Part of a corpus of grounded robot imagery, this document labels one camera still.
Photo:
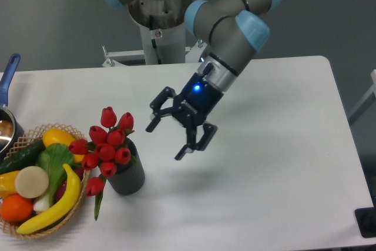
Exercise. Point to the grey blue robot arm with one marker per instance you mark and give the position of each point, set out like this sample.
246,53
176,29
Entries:
233,33

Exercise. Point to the yellow banana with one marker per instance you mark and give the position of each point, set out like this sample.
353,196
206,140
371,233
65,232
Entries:
59,209

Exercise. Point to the white frame at right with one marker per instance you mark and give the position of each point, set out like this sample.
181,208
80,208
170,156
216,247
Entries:
364,103

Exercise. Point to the dark red fruit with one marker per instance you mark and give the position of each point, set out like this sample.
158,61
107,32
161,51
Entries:
61,190

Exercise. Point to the dark green cucumber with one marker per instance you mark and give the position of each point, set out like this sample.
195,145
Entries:
25,157

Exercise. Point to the dark grey ribbed vase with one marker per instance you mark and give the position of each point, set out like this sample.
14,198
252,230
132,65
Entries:
129,178

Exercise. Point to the woven wicker basket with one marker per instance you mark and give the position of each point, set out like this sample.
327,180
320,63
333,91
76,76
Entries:
26,139

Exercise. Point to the red tulip bouquet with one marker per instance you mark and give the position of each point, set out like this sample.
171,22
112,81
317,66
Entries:
108,150

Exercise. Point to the beige round disc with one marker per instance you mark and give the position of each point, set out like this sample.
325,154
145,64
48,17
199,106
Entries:
31,182

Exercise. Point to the orange fruit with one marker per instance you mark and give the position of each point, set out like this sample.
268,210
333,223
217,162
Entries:
16,208

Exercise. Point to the black device at table edge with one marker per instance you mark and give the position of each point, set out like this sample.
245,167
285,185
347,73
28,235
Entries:
366,221

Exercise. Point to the yellow bell pepper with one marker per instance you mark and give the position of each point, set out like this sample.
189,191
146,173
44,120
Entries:
7,184

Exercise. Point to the green bok choy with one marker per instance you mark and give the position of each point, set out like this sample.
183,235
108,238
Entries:
51,160

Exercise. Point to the blue handled saucepan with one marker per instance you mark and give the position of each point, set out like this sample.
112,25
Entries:
11,130

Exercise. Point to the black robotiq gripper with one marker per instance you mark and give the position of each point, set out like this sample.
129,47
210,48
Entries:
196,101

